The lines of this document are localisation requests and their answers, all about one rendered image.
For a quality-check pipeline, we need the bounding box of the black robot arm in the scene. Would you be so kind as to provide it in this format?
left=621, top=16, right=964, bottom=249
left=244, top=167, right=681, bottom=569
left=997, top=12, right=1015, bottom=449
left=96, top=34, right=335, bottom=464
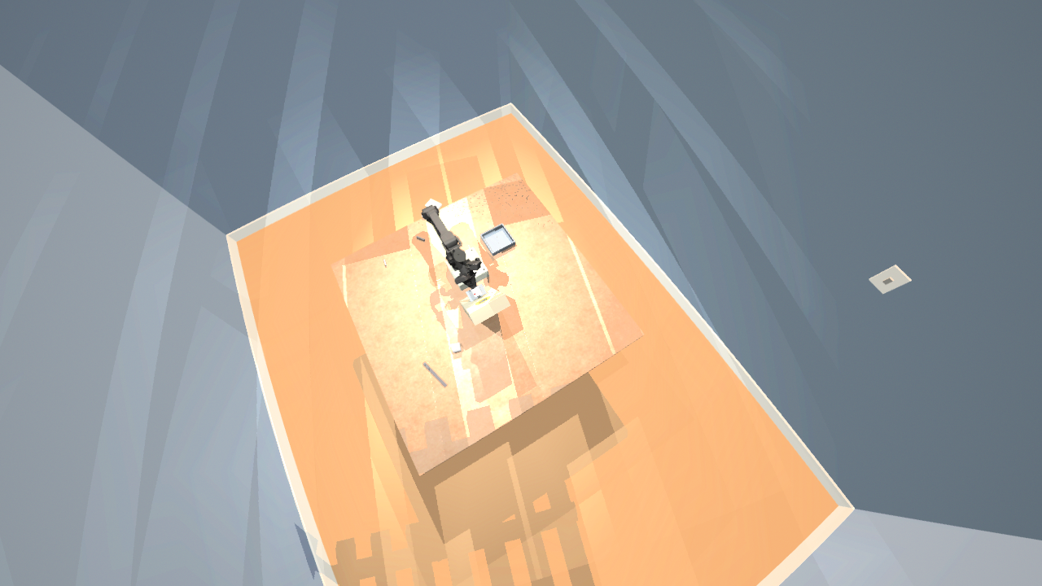
left=421, top=205, right=482, bottom=271

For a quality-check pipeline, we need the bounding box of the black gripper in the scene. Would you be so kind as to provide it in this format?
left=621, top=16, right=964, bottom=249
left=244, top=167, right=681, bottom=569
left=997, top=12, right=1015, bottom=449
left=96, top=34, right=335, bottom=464
left=454, top=259, right=477, bottom=289

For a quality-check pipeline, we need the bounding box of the grey flat bar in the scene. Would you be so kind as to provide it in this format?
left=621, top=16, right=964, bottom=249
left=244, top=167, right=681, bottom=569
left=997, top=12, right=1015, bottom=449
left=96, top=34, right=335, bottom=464
left=423, top=362, right=447, bottom=387

